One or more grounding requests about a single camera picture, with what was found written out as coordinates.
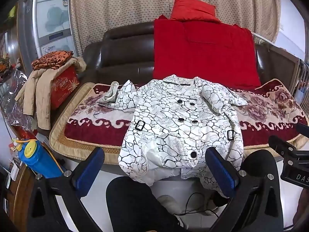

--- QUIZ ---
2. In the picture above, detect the black cable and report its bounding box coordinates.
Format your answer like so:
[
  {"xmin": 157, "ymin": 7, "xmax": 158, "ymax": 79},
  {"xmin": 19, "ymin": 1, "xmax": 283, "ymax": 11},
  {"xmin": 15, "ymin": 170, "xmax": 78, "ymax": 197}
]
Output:
[{"xmin": 174, "ymin": 193, "xmax": 219, "ymax": 217}]

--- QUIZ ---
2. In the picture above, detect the beige dotted curtain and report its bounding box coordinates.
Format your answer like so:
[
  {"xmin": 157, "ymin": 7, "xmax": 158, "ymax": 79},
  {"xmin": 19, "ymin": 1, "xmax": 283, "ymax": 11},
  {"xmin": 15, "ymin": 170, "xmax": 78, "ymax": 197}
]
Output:
[{"xmin": 70, "ymin": 0, "xmax": 282, "ymax": 56}]

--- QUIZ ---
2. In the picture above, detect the person's right forearm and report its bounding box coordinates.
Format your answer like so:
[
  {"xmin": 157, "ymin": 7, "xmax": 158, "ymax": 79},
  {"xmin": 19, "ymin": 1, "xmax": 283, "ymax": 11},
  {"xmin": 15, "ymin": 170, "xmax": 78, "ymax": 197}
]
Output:
[{"xmin": 293, "ymin": 193, "xmax": 309, "ymax": 226}]

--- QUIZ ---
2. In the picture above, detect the small white box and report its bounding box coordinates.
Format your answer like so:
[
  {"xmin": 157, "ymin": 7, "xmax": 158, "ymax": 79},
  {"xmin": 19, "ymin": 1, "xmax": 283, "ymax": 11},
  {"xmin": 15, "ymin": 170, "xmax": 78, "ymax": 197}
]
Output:
[{"xmin": 7, "ymin": 162, "xmax": 20, "ymax": 182}]

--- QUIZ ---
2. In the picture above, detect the clear plastic wrap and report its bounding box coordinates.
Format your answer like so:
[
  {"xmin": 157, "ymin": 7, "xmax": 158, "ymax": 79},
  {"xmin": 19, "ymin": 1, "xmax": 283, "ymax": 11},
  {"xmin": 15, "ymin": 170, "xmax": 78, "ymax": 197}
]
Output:
[{"xmin": 0, "ymin": 70, "xmax": 37, "ymax": 136}]

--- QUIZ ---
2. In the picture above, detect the red gift box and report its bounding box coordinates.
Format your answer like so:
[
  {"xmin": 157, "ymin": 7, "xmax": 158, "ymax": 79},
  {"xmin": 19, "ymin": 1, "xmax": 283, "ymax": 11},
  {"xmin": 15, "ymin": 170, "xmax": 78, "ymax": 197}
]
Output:
[{"xmin": 49, "ymin": 66, "xmax": 80, "ymax": 109}]

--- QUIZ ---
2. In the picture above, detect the red pillow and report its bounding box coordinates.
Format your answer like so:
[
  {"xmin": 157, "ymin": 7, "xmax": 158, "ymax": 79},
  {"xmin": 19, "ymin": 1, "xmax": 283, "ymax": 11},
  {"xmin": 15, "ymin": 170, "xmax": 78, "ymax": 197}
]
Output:
[{"xmin": 170, "ymin": 0, "xmax": 221, "ymax": 23}]

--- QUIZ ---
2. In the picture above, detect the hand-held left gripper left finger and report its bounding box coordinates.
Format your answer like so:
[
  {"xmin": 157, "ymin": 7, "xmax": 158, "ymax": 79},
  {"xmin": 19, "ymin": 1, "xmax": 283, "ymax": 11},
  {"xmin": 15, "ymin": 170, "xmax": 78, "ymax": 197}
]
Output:
[{"xmin": 26, "ymin": 147, "xmax": 105, "ymax": 232}]

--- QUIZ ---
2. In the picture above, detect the low wooden stand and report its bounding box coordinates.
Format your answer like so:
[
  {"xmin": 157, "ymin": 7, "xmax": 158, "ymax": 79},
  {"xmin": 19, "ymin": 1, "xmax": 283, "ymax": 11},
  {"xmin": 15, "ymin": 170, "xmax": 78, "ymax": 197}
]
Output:
[{"xmin": 0, "ymin": 159, "xmax": 33, "ymax": 224}]

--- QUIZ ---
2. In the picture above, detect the beige quilted jacket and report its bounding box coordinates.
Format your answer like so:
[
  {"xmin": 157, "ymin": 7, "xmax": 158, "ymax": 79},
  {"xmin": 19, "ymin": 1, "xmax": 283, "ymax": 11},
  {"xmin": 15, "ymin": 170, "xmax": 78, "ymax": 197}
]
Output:
[{"xmin": 15, "ymin": 57, "xmax": 87, "ymax": 131}]

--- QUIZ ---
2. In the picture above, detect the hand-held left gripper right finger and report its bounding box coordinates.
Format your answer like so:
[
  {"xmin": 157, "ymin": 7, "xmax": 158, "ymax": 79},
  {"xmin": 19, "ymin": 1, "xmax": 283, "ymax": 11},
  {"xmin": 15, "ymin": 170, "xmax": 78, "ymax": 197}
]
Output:
[{"xmin": 205, "ymin": 147, "xmax": 284, "ymax": 232}]

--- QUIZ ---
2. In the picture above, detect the wooden display cabinet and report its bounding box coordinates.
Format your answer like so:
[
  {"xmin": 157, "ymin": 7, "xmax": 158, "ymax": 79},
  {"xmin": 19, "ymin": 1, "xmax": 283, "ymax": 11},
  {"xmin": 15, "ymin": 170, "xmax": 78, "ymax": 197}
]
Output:
[{"xmin": 0, "ymin": 2, "xmax": 27, "ymax": 78}]

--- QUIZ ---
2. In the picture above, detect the white rod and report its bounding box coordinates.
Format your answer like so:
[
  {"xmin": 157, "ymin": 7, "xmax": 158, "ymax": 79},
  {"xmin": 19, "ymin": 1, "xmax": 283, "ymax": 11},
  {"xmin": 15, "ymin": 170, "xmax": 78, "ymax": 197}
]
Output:
[{"xmin": 251, "ymin": 32, "xmax": 274, "ymax": 46}]

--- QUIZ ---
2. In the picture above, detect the floral red sofa mat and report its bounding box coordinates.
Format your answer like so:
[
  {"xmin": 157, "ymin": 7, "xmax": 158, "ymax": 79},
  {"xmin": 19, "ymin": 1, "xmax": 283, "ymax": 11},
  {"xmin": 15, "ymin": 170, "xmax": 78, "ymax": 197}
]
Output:
[{"xmin": 49, "ymin": 78, "xmax": 309, "ymax": 165}]

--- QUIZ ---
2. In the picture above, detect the flower arrangement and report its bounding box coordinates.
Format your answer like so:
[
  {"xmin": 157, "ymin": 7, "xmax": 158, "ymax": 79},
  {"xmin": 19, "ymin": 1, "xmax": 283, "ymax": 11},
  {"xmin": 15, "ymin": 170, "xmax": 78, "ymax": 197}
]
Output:
[{"xmin": 0, "ymin": 57, "xmax": 12, "ymax": 76}]

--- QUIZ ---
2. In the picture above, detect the orange black patterned cloth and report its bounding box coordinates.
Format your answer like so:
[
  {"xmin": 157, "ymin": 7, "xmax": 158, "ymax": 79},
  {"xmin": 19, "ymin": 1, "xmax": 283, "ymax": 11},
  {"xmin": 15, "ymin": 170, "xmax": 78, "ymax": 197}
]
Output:
[{"xmin": 31, "ymin": 50, "xmax": 75, "ymax": 70}]

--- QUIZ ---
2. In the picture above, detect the brown leather sofa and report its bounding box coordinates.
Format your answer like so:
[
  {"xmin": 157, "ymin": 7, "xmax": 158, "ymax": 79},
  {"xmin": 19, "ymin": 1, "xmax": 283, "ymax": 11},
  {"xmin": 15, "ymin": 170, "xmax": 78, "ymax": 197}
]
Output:
[{"xmin": 36, "ymin": 22, "xmax": 309, "ymax": 174}]

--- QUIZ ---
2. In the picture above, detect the red blanket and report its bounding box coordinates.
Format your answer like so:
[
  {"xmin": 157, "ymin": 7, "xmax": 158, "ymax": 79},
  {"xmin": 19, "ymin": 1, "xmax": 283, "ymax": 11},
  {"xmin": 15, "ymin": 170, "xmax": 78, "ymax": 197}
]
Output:
[{"xmin": 153, "ymin": 14, "xmax": 261, "ymax": 90}]

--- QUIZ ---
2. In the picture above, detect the metal rack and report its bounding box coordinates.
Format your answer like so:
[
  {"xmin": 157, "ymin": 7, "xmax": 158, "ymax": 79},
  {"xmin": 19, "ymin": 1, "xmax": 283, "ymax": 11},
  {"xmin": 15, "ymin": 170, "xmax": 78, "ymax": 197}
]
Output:
[{"xmin": 288, "ymin": 58, "xmax": 309, "ymax": 116}]

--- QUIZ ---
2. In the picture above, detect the blue pump with yellow lid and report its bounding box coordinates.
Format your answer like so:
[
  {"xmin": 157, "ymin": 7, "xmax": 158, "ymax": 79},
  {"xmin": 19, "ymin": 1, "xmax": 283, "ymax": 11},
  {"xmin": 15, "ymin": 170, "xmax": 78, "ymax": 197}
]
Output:
[{"xmin": 13, "ymin": 139, "xmax": 64, "ymax": 179}]

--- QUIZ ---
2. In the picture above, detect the silver floral refrigerator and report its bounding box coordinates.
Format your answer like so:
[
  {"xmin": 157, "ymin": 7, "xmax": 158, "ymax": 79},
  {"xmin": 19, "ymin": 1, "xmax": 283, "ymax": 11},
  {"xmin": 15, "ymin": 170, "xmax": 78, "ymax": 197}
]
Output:
[{"xmin": 18, "ymin": 0, "xmax": 79, "ymax": 61}]

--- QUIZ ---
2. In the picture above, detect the white black-patterned coat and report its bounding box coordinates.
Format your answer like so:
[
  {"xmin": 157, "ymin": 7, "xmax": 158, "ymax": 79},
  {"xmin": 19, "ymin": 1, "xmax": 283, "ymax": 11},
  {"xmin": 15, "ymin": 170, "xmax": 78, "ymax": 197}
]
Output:
[{"xmin": 97, "ymin": 76, "xmax": 249, "ymax": 200}]

